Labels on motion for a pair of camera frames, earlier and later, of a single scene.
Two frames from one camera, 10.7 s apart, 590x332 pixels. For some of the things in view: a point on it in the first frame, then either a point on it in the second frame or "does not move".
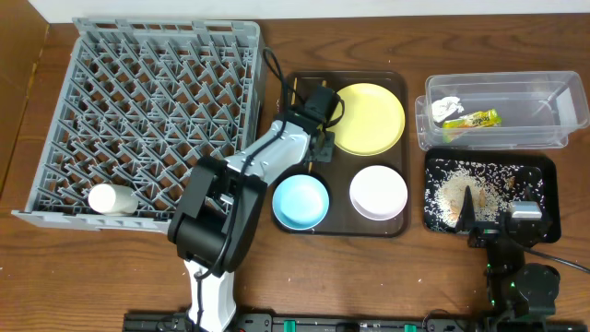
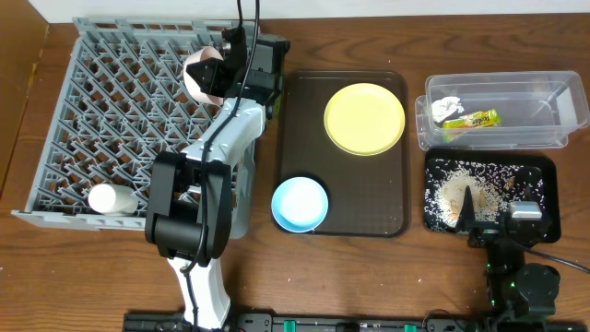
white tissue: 443,107 does not move
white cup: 115,199 does not move
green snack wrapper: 452,128 does not move
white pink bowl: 378,193 to 201,53
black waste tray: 496,178 does not move
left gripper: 323,148 to 214,78
